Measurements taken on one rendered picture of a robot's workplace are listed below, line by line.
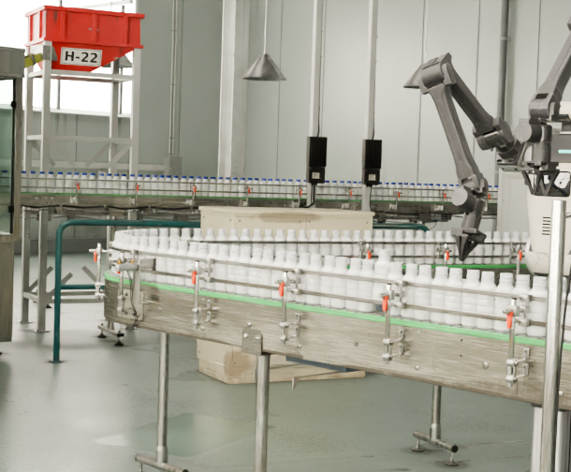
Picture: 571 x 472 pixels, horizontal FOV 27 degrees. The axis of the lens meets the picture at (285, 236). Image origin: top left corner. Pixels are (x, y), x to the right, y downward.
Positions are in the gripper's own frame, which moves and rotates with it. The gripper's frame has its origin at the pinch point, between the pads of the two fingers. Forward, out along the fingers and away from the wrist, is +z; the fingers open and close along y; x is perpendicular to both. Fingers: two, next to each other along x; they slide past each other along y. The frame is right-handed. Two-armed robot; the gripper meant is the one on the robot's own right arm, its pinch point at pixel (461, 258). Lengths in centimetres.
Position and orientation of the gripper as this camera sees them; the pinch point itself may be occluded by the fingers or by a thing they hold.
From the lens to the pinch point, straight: 376.2
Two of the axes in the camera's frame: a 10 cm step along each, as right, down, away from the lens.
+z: -2.7, 9.4, -1.9
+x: 6.6, 3.3, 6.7
